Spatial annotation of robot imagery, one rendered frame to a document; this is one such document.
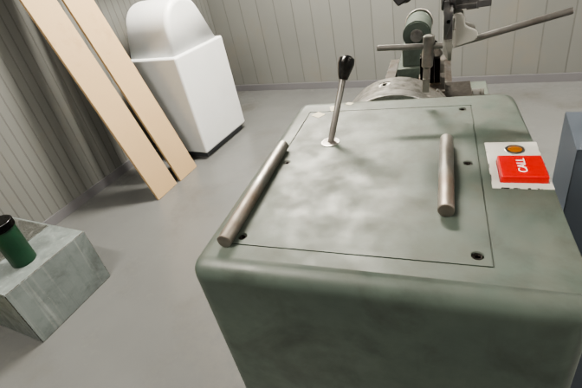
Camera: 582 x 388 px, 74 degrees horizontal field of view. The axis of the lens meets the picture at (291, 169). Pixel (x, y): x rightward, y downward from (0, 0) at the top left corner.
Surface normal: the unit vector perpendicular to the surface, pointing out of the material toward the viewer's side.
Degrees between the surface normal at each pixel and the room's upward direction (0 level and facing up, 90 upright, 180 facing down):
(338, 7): 90
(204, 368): 0
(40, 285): 90
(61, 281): 90
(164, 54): 80
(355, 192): 0
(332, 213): 0
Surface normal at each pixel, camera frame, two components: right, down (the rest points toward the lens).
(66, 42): 0.81, -0.17
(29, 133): 0.90, 0.07
